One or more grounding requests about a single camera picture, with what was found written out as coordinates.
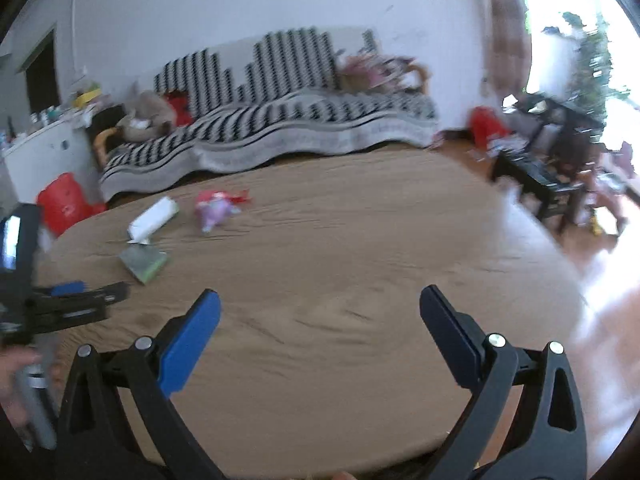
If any person's left hand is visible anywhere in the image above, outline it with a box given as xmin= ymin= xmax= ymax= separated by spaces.
xmin=0 ymin=344 xmax=64 ymax=429

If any clear green plastic tray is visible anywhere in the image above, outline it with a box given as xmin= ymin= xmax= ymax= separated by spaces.
xmin=118 ymin=244 xmax=168 ymax=285

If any white box package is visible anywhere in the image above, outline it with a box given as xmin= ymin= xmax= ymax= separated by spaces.
xmin=127 ymin=196 xmax=180 ymax=245

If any red plastic bag left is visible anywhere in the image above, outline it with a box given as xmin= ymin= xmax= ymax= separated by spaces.
xmin=36 ymin=172 xmax=106 ymax=237

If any white cabinet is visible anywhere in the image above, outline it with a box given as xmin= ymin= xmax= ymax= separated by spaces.
xmin=1 ymin=120 xmax=102 ymax=212

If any pink purple plush toy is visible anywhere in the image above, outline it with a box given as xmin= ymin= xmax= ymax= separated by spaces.
xmin=194 ymin=190 xmax=252 ymax=233

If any brown plush toy on sofa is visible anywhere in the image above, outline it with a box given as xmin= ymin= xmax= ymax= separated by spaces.
xmin=116 ymin=90 xmax=177 ymax=143

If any black wooden stool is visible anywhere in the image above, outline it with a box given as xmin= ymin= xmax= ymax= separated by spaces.
xmin=489 ymin=151 xmax=586 ymax=234

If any black white striped sofa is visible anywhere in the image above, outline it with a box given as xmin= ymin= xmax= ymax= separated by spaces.
xmin=99 ymin=27 xmax=439 ymax=200

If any red bag near curtain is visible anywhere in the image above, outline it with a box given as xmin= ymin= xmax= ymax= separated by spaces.
xmin=469 ymin=106 xmax=511 ymax=151

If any black side table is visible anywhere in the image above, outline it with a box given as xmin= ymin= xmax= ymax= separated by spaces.
xmin=514 ymin=93 xmax=605 ymax=180

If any pink clothes pile on sofa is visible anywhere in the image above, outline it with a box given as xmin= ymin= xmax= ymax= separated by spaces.
xmin=337 ymin=52 xmax=431 ymax=96

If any green potted plant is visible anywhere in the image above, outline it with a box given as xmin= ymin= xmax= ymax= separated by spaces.
xmin=530 ymin=11 xmax=631 ymax=122

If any brown patterned curtain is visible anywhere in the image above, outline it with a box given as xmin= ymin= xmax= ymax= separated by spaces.
xmin=487 ymin=0 xmax=532 ymax=100

